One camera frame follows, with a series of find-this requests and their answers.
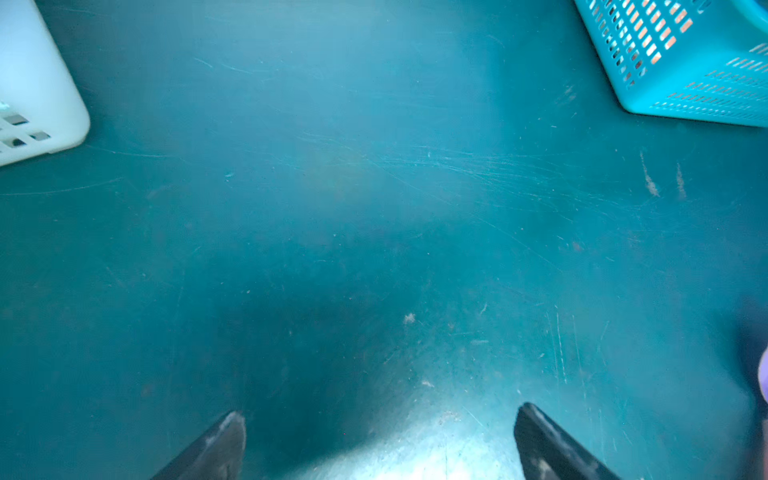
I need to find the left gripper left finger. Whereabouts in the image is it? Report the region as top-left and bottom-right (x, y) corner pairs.
(151, 410), (246, 480)

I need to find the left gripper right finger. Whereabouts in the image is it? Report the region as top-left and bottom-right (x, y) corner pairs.
(514, 402), (620, 480)

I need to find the white plastic basket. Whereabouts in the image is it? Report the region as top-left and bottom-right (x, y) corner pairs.
(1, 0), (91, 166)

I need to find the orange bunny pattern towel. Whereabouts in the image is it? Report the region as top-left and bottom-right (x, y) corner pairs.
(604, 1), (694, 66)

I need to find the purple pink toy scoop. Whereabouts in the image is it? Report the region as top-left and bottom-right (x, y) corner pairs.
(757, 348), (768, 480)

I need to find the teal plastic basket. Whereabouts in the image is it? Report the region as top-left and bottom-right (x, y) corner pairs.
(575, 0), (767, 128)

